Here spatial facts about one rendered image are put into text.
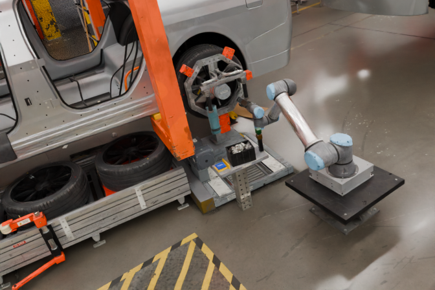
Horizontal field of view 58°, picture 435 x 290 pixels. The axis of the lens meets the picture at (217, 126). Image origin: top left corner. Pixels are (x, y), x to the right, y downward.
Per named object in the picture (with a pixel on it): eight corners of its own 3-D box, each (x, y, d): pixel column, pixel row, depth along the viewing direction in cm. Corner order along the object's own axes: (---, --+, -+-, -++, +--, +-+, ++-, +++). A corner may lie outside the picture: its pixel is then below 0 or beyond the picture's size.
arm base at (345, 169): (360, 167, 284) (360, 155, 279) (345, 180, 274) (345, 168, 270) (338, 158, 298) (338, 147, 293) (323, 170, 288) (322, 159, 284)
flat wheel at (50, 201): (33, 244, 296) (20, 220, 285) (0, 213, 339) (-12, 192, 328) (105, 194, 336) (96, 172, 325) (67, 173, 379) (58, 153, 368)
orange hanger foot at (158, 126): (169, 123, 375) (160, 91, 359) (189, 145, 331) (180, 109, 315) (153, 130, 370) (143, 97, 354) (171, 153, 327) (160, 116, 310)
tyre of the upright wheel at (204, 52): (245, 63, 386) (191, 30, 350) (257, 68, 366) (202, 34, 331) (212, 120, 394) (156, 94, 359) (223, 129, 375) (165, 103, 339)
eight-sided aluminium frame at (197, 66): (245, 102, 372) (235, 47, 347) (248, 105, 367) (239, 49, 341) (192, 122, 356) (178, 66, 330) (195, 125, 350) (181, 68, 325)
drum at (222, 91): (222, 90, 357) (219, 76, 350) (232, 97, 339) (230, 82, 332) (208, 95, 353) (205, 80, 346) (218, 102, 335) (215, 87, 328)
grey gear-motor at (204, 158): (202, 158, 393) (195, 129, 376) (220, 178, 358) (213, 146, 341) (186, 166, 387) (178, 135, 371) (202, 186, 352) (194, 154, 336)
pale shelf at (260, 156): (258, 149, 326) (257, 145, 325) (268, 157, 312) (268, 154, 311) (211, 168, 314) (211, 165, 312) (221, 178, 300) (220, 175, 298)
